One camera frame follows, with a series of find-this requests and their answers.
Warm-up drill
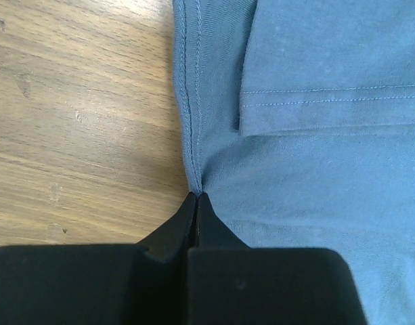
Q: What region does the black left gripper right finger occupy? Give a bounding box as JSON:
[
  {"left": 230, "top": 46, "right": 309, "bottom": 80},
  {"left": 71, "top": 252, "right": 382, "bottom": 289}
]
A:
[{"left": 186, "top": 194, "right": 366, "bottom": 324}]

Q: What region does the teal blue t-shirt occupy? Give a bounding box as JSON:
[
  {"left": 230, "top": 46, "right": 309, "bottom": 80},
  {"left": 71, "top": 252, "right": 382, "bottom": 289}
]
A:
[{"left": 173, "top": 1, "right": 415, "bottom": 324}]

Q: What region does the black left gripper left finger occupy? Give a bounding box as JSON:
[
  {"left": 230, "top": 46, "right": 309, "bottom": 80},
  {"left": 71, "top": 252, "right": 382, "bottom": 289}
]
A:
[{"left": 0, "top": 194, "right": 196, "bottom": 324}]

